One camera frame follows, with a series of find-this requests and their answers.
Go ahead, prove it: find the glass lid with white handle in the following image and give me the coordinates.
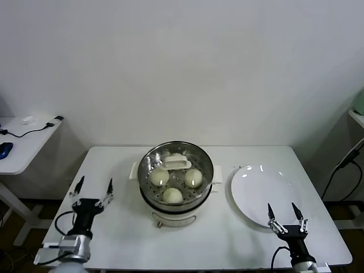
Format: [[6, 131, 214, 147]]
[[138, 141, 214, 203]]

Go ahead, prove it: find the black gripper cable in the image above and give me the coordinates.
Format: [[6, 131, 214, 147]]
[[271, 246, 293, 270], [55, 210, 76, 237]]

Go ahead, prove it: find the white electric cooker pot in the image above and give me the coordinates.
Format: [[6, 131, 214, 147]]
[[139, 181, 222, 229]]

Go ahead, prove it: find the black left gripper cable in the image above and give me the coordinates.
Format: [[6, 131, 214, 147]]
[[55, 210, 76, 237]]

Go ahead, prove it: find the white side shelf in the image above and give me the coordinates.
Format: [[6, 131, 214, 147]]
[[348, 109, 364, 130]]

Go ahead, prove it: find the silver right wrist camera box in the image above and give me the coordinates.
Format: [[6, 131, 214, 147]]
[[314, 261, 332, 273]]

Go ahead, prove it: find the white round plate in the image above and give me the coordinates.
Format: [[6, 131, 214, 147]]
[[226, 164, 303, 231]]

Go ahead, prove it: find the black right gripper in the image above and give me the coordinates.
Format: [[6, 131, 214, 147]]
[[267, 202, 309, 258]]

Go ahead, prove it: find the black power cable with brick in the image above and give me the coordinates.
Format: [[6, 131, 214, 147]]
[[321, 139, 364, 200]]

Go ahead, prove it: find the stainless steel steamer basket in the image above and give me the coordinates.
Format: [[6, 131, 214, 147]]
[[129, 140, 223, 213]]

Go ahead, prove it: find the blue computer mouse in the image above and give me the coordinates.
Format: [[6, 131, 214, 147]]
[[0, 141, 14, 159]]

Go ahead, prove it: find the pale green appliance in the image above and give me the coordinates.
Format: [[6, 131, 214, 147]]
[[353, 89, 364, 116]]

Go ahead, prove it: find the white side desk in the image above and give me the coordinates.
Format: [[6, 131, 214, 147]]
[[0, 115, 65, 247]]

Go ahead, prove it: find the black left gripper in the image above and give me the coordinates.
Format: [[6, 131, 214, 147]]
[[69, 176, 114, 235]]

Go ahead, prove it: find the black cable with adapter plugs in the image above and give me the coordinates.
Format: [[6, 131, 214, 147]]
[[0, 115, 65, 138]]

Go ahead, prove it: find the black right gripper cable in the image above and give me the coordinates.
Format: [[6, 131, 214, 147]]
[[271, 246, 293, 270]]

